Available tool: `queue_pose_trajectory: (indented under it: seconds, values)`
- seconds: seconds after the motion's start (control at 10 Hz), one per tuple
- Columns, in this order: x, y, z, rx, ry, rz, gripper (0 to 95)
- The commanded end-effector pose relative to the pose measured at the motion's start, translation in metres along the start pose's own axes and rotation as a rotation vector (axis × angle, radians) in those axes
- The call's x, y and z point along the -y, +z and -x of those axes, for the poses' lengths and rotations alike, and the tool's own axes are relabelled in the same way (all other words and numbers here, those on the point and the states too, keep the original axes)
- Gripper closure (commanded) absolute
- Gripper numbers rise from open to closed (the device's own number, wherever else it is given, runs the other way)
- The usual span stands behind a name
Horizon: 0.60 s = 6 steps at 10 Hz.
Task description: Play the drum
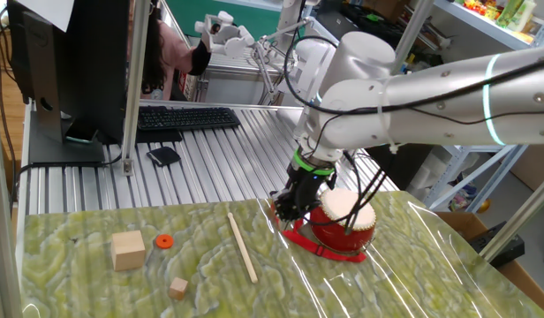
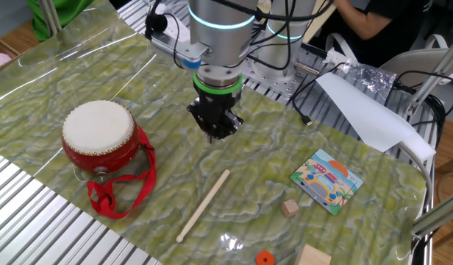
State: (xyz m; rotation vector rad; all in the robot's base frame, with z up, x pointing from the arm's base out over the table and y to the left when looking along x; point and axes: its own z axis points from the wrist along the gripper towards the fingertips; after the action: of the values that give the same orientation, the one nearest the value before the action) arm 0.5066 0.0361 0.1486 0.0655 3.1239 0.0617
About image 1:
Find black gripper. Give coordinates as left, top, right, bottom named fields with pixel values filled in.
left=270, top=163, right=336, bottom=223

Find pale wooden drumstick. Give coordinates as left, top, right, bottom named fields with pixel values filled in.
left=226, top=212, right=259, bottom=284

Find red drum white skin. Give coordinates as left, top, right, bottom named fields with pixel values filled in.
left=306, top=187, right=378, bottom=254

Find black computer tower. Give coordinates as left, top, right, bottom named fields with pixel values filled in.
left=366, top=143, right=436, bottom=192

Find green marble pattern mat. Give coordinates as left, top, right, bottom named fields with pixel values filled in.
left=19, top=189, right=544, bottom=318

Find aluminium equipment case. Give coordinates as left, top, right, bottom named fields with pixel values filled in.
left=183, top=43, right=299, bottom=106

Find black keyboard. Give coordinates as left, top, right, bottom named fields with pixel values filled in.
left=137, top=105, right=242, bottom=133

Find small wooden cube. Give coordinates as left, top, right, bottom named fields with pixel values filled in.
left=168, top=276, right=189, bottom=301

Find white foam blocks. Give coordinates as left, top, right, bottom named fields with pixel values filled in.
left=407, top=152, right=452, bottom=202

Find black wallet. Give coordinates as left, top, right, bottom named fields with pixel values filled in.
left=146, top=146, right=183, bottom=168

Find black flat pad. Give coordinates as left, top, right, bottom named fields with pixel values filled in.
left=134, top=127, right=184, bottom=144

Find colourful toy pile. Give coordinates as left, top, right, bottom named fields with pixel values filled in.
left=448, top=183, right=476, bottom=212

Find large wooden block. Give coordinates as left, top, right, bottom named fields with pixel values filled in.
left=110, top=230, right=147, bottom=272

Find white haptic control device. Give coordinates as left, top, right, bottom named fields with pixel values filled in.
left=194, top=11, right=339, bottom=133

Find dark grey box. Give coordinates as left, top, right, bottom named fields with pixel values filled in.
left=315, top=9, right=366, bottom=39

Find person in pink sweater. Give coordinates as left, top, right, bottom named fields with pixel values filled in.
left=129, top=0, right=213, bottom=102

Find black box device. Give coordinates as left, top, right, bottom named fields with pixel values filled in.
left=468, top=220, right=526, bottom=269

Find teal partition board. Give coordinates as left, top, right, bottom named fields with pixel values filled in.
left=167, top=0, right=283, bottom=40

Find cardboard box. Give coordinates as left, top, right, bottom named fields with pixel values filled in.
left=434, top=210, right=544, bottom=311

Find black computer monitor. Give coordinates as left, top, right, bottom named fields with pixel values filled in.
left=6, top=0, right=132, bottom=168

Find white metal shelf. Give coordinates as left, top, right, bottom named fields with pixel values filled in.
left=404, top=0, right=544, bottom=213

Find colourful small toys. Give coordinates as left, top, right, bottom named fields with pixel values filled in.
left=464, top=0, right=498, bottom=21

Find green packets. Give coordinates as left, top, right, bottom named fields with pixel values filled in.
left=495, top=0, right=538, bottom=32

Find white paper sheet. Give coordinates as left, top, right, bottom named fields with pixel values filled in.
left=16, top=0, right=77, bottom=33

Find red drum strap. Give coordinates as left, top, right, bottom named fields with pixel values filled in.
left=271, top=201, right=368, bottom=264

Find aluminium frame post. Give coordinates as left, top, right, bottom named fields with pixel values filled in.
left=120, top=0, right=152, bottom=177
left=389, top=0, right=436, bottom=76
left=0, top=61, right=22, bottom=318
left=478, top=170, right=544, bottom=262

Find black monitor cable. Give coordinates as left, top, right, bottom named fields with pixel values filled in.
left=10, top=152, right=124, bottom=213

